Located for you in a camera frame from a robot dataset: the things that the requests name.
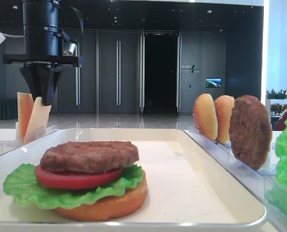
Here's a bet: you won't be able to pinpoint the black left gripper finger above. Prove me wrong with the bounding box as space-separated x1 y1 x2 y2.
36 66 62 106
20 65 39 100

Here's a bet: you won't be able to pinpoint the clear acrylic right rack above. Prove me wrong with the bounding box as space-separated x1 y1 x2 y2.
185 127 287 232

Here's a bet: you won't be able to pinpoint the lettuce leaf on burger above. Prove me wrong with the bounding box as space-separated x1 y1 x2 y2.
3 164 144 209

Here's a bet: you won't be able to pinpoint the upright brown meat patty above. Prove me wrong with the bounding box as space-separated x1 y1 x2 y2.
229 95 273 170

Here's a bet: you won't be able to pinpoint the bun slice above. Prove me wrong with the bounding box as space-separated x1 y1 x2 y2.
193 93 218 141
214 95 234 144

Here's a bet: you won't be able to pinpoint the white serving tray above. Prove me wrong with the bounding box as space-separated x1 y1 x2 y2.
0 129 267 232

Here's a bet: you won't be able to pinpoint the pale yellow cheese slice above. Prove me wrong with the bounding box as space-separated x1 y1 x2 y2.
26 97 51 136

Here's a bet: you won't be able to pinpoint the meat patty on burger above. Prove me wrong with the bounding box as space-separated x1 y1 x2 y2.
40 141 139 174

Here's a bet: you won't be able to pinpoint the wall display screen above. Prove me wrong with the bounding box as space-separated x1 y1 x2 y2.
205 78 222 88

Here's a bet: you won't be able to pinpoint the purple upright slice right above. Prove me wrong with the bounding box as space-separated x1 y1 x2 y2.
274 109 287 131

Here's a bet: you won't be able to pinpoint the bun slice far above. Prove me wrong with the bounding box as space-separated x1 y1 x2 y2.
193 93 218 141

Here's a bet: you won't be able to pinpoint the bun slice near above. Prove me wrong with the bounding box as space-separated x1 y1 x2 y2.
214 95 234 144

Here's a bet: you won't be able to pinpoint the clear acrylic left rack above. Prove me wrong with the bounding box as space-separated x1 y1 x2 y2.
0 123 57 156

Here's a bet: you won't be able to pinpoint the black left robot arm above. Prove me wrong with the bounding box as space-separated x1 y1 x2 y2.
3 0 83 106

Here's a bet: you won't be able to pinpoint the potted flower plants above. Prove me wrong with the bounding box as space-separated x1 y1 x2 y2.
266 89 287 116

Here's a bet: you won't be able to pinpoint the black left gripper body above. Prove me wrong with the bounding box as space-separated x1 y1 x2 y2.
3 54 83 67

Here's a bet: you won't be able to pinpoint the clear acrylic rack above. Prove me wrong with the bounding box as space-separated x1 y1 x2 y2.
0 123 57 156
185 127 287 232

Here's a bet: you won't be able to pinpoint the bottom bun on tray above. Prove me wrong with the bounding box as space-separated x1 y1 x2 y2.
54 172 148 222

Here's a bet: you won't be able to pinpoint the tomato slice on burger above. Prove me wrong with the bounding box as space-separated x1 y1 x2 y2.
35 165 123 190

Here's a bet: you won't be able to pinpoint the black cable loop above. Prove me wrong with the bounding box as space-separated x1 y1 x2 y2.
61 6 84 42

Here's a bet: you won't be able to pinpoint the orange cheese slice upright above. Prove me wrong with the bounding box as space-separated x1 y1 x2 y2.
17 92 34 138

